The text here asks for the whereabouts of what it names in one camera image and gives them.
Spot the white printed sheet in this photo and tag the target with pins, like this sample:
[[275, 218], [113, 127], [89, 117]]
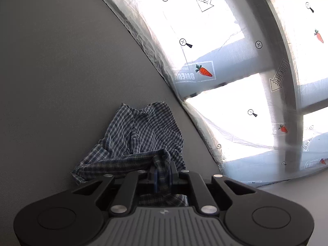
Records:
[[230, 120]]

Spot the blue plaid shirt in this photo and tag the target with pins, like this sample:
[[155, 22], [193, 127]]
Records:
[[153, 133]]

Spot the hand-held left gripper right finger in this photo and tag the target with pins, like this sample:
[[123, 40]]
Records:
[[176, 176]]

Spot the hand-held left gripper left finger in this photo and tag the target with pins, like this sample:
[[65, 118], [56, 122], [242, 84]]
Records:
[[150, 178]]

